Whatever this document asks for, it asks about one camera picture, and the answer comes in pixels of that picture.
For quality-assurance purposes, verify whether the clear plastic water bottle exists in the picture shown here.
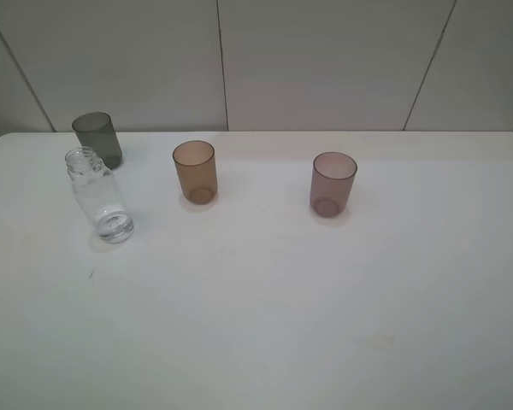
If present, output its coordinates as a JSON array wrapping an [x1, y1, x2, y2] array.
[[65, 147, 134, 244]]

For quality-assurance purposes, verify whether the brown translucent cup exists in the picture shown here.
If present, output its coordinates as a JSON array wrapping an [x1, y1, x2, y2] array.
[[172, 140, 218, 205]]

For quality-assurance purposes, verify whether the pink translucent cup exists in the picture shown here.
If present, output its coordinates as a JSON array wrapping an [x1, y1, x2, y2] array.
[[310, 151, 358, 218]]

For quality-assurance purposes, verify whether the grey translucent cup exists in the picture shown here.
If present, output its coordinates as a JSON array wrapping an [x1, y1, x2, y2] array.
[[72, 112, 123, 170]]

